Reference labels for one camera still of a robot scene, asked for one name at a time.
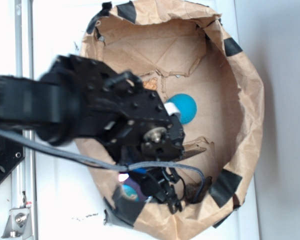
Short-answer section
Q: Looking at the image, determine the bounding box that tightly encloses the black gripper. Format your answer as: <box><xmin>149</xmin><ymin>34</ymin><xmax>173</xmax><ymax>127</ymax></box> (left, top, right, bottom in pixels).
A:
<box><xmin>118</xmin><ymin>147</ymin><xmax>186</xmax><ymax>215</ymax></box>

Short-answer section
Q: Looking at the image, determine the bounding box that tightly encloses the green ball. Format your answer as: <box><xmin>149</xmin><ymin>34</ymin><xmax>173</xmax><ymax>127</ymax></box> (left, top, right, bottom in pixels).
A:
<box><xmin>121</xmin><ymin>184</ymin><xmax>139</xmax><ymax>202</ymax></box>

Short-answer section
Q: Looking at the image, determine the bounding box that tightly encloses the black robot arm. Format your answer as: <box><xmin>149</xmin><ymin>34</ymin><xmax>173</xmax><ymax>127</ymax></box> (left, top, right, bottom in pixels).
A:
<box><xmin>0</xmin><ymin>55</ymin><xmax>185</xmax><ymax>213</ymax></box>

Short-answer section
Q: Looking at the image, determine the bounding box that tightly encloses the blue dimpled ball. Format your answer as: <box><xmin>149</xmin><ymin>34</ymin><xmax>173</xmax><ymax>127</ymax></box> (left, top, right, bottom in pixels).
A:
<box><xmin>166</xmin><ymin>93</ymin><xmax>197</xmax><ymax>125</ymax></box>

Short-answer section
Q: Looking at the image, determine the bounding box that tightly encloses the small dark bark chunk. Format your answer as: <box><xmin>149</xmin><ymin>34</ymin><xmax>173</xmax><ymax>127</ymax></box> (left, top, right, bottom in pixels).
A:
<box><xmin>185</xmin><ymin>176</ymin><xmax>213</xmax><ymax>204</ymax></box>

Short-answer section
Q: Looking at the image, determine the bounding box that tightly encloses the flat driftwood piece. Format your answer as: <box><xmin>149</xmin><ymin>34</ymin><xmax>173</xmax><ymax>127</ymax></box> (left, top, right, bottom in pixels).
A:
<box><xmin>182</xmin><ymin>145</ymin><xmax>207</xmax><ymax>160</ymax></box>

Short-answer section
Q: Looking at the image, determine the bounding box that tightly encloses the orange plastic seashell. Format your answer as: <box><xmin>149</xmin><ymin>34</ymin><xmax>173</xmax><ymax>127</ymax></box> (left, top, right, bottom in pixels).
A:
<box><xmin>143</xmin><ymin>77</ymin><xmax>158</xmax><ymax>91</ymax></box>

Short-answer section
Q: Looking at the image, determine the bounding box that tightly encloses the brown paper bag bin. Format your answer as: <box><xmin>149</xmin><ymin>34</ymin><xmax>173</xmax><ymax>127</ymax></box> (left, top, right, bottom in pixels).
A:
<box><xmin>80</xmin><ymin>0</ymin><xmax>265</xmax><ymax>240</ymax></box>

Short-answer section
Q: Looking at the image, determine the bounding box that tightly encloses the aluminium frame rail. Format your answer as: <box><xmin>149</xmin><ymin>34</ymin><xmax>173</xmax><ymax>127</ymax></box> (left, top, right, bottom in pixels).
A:
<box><xmin>11</xmin><ymin>0</ymin><xmax>37</xmax><ymax>210</ymax></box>

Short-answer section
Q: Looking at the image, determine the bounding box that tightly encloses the metal corner bracket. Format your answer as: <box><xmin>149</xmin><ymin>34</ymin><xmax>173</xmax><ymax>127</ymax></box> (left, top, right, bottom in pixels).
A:
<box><xmin>0</xmin><ymin>208</ymin><xmax>34</xmax><ymax>240</ymax></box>

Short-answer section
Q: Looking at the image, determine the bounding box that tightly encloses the grey braided cable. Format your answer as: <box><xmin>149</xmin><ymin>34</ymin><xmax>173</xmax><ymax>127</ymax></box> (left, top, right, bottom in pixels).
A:
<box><xmin>0</xmin><ymin>126</ymin><xmax>206</xmax><ymax>204</ymax></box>

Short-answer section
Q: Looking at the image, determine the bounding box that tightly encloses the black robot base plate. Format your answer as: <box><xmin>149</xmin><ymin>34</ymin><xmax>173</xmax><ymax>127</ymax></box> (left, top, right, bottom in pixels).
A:
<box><xmin>0</xmin><ymin>136</ymin><xmax>25</xmax><ymax>185</ymax></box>

